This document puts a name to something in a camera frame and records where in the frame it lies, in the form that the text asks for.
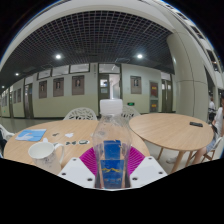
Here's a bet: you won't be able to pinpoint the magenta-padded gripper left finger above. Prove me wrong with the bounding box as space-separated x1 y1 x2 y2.
57 147 98 190

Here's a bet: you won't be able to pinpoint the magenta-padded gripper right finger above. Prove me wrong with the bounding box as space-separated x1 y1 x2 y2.
125 146 168 190

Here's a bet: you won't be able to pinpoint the clear blue-labelled water bottle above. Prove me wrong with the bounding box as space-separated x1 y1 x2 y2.
92 98 133 190

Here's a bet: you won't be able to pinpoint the white ceramic mug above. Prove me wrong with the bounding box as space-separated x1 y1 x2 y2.
27 138 65 176

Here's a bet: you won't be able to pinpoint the round wooden side table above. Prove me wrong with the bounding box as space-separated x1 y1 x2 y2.
128 112 214 174

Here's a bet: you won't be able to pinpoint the light blue booklet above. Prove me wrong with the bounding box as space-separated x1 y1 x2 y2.
14 128 48 143

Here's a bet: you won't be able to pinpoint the black phone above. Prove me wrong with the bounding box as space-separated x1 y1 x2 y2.
189 121 204 128

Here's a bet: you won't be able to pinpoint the wooden chair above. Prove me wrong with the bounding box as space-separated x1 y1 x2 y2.
203 136 224 163

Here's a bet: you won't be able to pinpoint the person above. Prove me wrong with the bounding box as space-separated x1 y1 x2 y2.
208 96 217 123
193 96 224 166

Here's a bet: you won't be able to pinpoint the round ceiling lights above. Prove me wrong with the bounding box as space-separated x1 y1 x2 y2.
13 53 144 77

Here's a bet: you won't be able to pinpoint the framed wall pictures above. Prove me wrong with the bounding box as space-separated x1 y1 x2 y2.
1 74 143 108

